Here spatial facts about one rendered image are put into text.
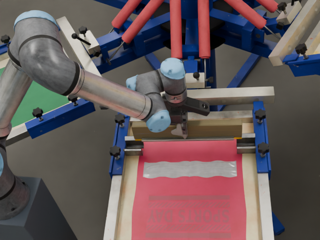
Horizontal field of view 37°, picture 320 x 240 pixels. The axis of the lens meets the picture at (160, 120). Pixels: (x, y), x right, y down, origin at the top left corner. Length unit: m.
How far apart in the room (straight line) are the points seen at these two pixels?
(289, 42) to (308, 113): 1.33
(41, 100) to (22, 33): 0.95
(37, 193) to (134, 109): 0.47
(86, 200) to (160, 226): 1.31
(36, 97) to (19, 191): 0.77
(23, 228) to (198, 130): 0.69
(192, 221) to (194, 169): 0.22
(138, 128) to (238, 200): 0.45
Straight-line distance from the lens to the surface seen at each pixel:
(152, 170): 1.86
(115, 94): 1.33
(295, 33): 2.05
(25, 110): 2.23
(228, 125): 1.73
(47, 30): 1.30
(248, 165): 1.86
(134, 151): 1.87
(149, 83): 1.50
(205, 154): 1.89
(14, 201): 1.58
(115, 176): 1.84
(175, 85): 1.54
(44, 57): 1.23
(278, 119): 3.23
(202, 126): 1.74
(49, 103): 2.21
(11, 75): 1.40
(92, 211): 2.95
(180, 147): 1.91
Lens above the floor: 2.50
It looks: 50 degrees down
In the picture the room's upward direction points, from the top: 11 degrees counter-clockwise
